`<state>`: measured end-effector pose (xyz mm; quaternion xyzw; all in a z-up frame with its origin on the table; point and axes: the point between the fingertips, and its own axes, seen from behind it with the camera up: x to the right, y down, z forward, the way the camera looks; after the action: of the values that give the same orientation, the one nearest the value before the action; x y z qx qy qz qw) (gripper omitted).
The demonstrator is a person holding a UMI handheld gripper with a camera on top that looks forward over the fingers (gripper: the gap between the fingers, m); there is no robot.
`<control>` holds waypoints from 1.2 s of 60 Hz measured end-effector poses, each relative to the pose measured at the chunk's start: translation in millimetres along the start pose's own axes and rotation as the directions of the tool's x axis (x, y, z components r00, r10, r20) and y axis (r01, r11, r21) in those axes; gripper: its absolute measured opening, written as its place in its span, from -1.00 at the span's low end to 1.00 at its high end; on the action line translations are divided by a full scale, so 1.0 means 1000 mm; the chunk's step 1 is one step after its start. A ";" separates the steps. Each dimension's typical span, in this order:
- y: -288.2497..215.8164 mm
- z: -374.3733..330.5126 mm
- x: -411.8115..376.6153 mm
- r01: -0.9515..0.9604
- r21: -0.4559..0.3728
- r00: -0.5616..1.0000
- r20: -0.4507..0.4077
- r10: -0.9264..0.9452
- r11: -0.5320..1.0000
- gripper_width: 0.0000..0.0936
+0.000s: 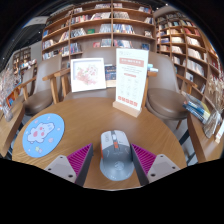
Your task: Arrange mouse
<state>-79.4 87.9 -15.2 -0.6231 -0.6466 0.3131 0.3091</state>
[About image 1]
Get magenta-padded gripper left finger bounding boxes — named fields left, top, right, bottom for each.
left=43, top=142, right=95, bottom=187

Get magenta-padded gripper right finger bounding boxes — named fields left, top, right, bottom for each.
left=130, top=143, right=181, bottom=187

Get grey computer mouse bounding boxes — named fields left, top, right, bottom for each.
left=99, top=129, right=135, bottom=182

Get round blue mouse pad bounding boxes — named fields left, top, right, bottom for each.
left=21, top=112, right=66, bottom=159

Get wooden side table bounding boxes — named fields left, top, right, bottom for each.
left=186, top=111, right=224, bottom=164
left=0, top=101, right=26, bottom=158

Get glass vase with dried flowers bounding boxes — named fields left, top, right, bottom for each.
left=203, top=78, right=224, bottom=139

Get stack of blue books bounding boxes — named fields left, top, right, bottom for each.
left=182, top=93, right=212, bottom=125

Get brown padded wooden armchair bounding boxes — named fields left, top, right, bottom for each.
left=18, top=54, right=69, bottom=117
left=59, top=46, right=158, bottom=101
left=144, top=51, right=194, bottom=121

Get small white table sign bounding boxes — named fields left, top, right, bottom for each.
left=214, top=119, right=224, bottom=144

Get glass vase with pink flowers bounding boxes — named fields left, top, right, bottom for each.
left=0, top=68, right=21, bottom=123

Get white sign on wooden base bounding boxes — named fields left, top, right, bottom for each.
left=112, top=47, right=150, bottom=119

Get white framed floral picture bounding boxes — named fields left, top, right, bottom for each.
left=70, top=57, right=107, bottom=93

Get light blue books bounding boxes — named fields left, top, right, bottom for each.
left=147, top=63, right=160, bottom=73

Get dark blue book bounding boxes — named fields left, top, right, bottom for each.
left=104, top=64, right=117, bottom=82

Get small distant bookshelf unit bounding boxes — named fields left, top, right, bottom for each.
left=12, top=46, right=33, bottom=74

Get curved wooden bookshelf unit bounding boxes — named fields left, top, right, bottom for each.
left=155, top=11, right=224, bottom=111

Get large wooden bookshelf unit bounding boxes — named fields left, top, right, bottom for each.
left=40, top=1, right=157, bottom=64

